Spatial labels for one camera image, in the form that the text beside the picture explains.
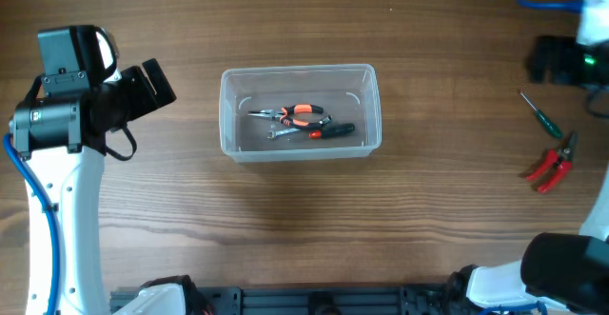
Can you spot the clear plastic container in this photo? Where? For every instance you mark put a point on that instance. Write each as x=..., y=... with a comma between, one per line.
x=254, y=101

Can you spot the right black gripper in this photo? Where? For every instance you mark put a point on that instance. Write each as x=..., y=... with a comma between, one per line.
x=561, y=49

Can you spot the black red screwdriver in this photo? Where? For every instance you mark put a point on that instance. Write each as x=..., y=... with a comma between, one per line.
x=329, y=132

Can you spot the green handled screwdriver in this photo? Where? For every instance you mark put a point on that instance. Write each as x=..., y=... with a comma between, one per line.
x=548, y=125

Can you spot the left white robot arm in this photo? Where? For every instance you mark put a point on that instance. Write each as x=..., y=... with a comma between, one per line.
x=58, y=145

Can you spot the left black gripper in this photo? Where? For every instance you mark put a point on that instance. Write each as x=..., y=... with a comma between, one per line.
x=146, y=100

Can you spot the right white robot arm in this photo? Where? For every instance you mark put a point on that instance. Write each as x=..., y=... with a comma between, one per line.
x=565, y=272

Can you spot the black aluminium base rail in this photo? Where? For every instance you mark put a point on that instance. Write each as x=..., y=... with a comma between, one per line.
x=425, y=299

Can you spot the red handled cutters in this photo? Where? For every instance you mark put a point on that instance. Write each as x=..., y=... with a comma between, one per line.
x=555, y=164

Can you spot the silver socket wrench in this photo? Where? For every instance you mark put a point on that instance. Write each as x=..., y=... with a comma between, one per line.
x=271, y=135

